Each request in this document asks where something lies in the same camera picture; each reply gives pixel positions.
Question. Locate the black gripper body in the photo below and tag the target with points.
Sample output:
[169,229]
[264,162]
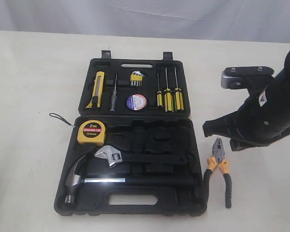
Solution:
[266,118]

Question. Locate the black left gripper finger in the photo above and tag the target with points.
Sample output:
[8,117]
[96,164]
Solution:
[223,126]

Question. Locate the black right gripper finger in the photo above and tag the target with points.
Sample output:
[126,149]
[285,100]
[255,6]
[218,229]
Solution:
[239,144]

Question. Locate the orange black handled pliers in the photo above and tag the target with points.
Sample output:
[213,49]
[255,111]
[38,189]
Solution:
[218,160]

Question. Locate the black electrical tape roll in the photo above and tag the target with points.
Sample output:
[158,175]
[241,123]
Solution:
[136,102]

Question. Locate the yellow utility knife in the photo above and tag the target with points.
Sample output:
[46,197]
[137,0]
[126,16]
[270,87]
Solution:
[96,98]

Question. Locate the yellow tape measure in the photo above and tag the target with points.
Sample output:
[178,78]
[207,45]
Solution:
[89,132]

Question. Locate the black plastic tool case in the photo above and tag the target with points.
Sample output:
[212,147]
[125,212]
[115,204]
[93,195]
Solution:
[150,131]

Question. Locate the right yellow black screwdriver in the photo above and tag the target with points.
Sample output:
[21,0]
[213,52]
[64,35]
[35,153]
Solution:
[178,94]

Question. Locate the middle yellow black screwdriver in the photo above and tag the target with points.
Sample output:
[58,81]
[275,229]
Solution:
[168,99]

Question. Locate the small yellow black screwdriver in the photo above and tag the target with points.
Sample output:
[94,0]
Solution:
[159,93]

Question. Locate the hex key set yellow holder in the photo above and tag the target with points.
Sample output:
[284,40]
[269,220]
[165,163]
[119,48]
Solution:
[136,78]

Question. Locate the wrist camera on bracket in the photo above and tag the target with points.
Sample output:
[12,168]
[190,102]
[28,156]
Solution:
[250,77]

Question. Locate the adjustable wrench black handle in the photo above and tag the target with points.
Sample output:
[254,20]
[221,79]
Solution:
[114,157]

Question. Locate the clear handle test screwdriver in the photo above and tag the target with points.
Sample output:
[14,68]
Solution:
[114,96]

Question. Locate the claw hammer black handle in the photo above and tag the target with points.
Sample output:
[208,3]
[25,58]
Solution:
[74,181]

